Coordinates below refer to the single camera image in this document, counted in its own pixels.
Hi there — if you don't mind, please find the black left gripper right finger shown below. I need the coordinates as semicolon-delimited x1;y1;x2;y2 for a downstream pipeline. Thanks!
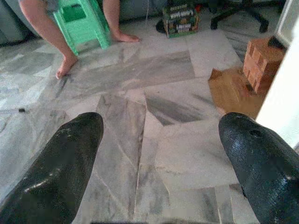
218;112;299;224

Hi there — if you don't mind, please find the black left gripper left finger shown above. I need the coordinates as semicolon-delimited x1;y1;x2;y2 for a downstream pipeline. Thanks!
0;112;105;224

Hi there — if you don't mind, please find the silver fridge door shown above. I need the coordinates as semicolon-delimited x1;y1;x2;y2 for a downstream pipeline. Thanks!
255;39;299;150

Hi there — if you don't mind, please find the small silver fridge body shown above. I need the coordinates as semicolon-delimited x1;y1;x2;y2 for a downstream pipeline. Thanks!
274;0;299;46

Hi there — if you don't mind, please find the flat brown cardboard sheet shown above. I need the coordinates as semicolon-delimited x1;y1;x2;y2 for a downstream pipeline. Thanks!
207;67;267;119

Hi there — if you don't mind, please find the black office chair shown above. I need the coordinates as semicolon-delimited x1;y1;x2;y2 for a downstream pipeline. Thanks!
209;0;270;34

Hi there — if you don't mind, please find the green plastic stool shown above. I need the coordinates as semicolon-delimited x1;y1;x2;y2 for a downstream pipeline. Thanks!
51;0;113;56

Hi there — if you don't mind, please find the barefoot person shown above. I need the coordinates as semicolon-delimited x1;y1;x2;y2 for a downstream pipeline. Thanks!
18;0;141;80

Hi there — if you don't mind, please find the green printed carton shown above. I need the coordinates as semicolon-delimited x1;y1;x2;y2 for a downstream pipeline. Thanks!
162;4;200;39

